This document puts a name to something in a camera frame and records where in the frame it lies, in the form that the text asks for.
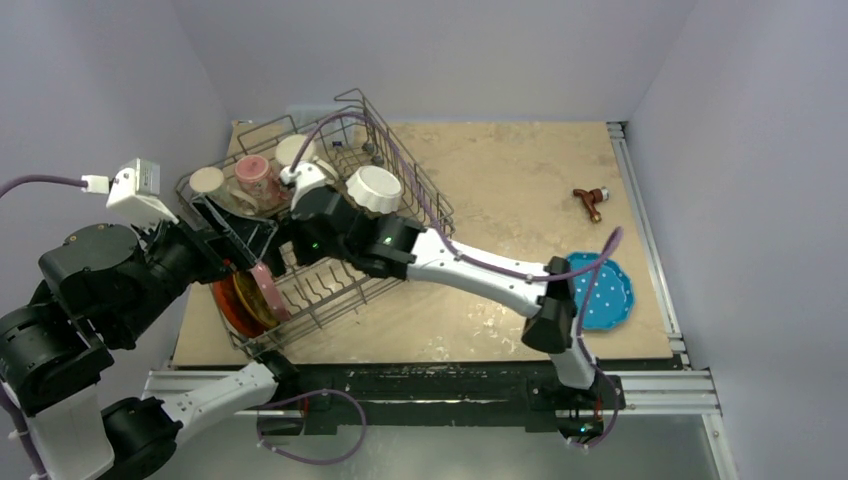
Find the blue plate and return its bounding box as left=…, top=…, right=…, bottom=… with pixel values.
left=566, top=252, right=635, bottom=331

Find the white floral mug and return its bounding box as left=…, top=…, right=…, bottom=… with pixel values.
left=274, top=134, right=340, bottom=183

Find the red-orange plate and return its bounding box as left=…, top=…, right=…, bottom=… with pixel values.
left=211, top=277, right=265, bottom=338

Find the beige mug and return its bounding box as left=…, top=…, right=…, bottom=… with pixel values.
left=189, top=167, right=259, bottom=216

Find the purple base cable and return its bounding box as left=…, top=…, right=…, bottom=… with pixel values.
left=256, top=386, right=368, bottom=466

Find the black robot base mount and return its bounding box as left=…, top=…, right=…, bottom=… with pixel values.
left=251, top=361, right=626, bottom=442

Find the white bowl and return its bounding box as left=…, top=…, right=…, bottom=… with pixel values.
left=345, top=165, right=403, bottom=214

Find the pink polka dot plate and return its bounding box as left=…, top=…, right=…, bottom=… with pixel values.
left=250, top=263, right=291, bottom=323

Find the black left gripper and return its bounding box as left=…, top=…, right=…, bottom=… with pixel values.
left=111, top=189, right=278, bottom=340

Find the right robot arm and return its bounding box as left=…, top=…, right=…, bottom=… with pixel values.
left=285, top=186, right=601, bottom=407

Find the small red-capped object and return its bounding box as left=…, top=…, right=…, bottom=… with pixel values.
left=572, top=186, right=610, bottom=223

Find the yellow plate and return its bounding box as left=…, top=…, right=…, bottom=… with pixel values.
left=233, top=272, right=279, bottom=330

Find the pink patterned mug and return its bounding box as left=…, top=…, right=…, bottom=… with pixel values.
left=234, top=154, right=289, bottom=210

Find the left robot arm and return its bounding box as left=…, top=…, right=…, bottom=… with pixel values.
left=1, top=199, right=298, bottom=479

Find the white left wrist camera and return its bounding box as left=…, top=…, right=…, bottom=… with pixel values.
left=80, top=158, right=180, bottom=230

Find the grey wire dish rack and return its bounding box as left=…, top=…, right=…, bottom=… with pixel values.
left=175, top=89, right=455, bottom=365

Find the clear plastic container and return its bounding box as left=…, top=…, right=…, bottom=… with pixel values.
left=285, top=104, right=356, bottom=151

